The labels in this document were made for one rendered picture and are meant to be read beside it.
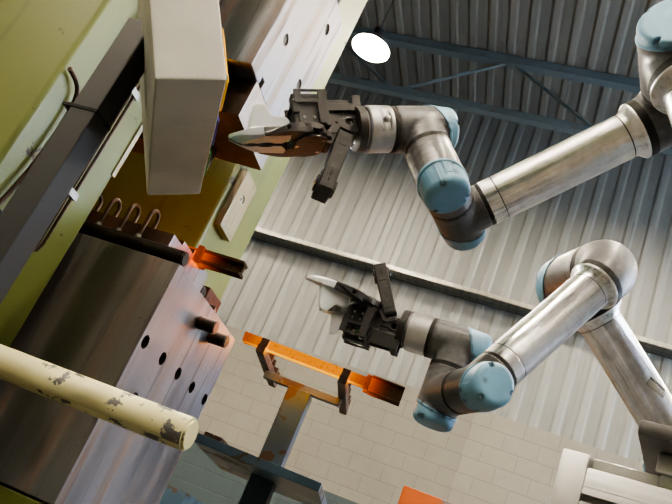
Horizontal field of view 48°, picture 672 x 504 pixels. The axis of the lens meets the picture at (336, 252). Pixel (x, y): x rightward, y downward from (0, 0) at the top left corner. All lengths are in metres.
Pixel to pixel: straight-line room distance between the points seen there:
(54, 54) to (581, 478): 1.02
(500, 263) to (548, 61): 2.62
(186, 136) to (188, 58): 0.14
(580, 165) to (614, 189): 9.37
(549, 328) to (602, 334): 0.26
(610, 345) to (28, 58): 1.17
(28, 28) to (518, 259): 8.88
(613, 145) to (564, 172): 0.08
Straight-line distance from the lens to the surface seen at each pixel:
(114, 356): 1.34
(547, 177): 1.24
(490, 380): 1.20
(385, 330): 1.40
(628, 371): 1.57
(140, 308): 1.36
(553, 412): 9.24
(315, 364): 1.81
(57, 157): 0.99
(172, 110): 0.93
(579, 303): 1.35
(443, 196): 1.12
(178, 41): 0.89
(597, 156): 1.26
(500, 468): 9.03
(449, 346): 1.35
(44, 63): 1.35
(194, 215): 1.89
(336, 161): 1.13
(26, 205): 0.97
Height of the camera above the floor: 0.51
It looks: 23 degrees up
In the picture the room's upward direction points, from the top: 23 degrees clockwise
